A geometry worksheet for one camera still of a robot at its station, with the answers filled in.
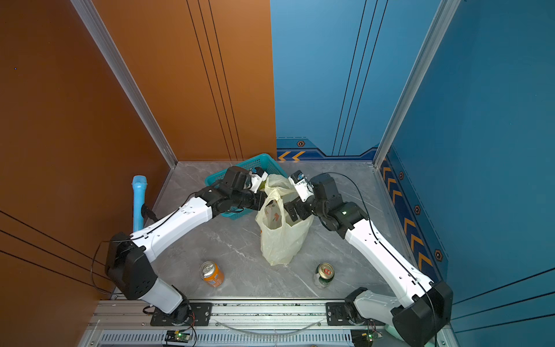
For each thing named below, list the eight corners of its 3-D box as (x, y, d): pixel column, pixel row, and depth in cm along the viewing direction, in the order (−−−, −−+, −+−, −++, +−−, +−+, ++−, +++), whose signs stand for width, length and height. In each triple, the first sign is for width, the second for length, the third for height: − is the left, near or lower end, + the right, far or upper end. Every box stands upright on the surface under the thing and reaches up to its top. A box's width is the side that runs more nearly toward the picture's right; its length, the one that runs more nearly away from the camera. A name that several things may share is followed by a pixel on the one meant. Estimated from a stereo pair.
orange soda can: (207, 287, 81) (197, 278, 72) (210, 271, 85) (201, 260, 76) (222, 287, 81) (214, 278, 72) (225, 271, 85) (218, 260, 76)
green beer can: (315, 288, 81) (319, 279, 72) (314, 272, 85) (317, 262, 76) (330, 288, 81) (335, 279, 72) (328, 272, 85) (333, 262, 76)
